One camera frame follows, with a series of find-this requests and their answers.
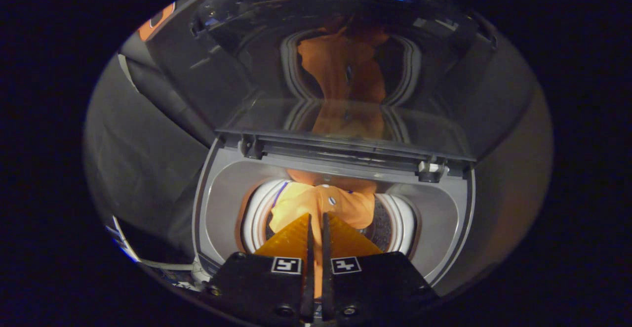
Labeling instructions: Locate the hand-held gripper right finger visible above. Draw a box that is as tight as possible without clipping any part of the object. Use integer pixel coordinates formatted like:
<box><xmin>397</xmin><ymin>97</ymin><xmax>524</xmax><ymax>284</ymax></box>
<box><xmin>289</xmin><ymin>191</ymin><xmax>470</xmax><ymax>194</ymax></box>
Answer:
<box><xmin>320</xmin><ymin>212</ymin><xmax>439</xmax><ymax>324</ymax></box>

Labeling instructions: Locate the orange polo shirt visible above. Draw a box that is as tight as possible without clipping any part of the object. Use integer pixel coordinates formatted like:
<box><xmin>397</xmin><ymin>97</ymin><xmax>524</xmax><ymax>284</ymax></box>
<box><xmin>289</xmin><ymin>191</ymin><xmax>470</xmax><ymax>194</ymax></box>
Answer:
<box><xmin>269</xmin><ymin>169</ymin><xmax>378</xmax><ymax>299</ymax></box>

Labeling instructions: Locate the black backdrop cloth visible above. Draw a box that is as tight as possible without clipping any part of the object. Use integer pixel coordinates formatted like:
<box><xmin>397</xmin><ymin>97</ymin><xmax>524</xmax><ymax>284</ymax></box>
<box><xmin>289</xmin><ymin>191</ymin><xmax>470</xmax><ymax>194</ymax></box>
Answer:
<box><xmin>81</xmin><ymin>1</ymin><xmax>218</xmax><ymax>268</ymax></box>

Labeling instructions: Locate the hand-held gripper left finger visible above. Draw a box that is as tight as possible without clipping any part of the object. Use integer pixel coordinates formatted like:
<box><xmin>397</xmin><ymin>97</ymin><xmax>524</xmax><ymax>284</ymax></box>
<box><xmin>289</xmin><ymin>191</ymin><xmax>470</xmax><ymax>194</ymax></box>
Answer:
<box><xmin>207</xmin><ymin>213</ymin><xmax>315</xmax><ymax>326</ymax></box>

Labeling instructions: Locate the transparent washing machine lid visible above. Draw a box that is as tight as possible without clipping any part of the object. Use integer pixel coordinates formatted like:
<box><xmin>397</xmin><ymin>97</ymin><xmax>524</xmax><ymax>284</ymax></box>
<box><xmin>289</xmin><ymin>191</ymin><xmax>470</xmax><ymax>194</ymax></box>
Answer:
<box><xmin>146</xmin><ymin>0</ymin><xmax>499</xmax><ymax>182</ymax></box>

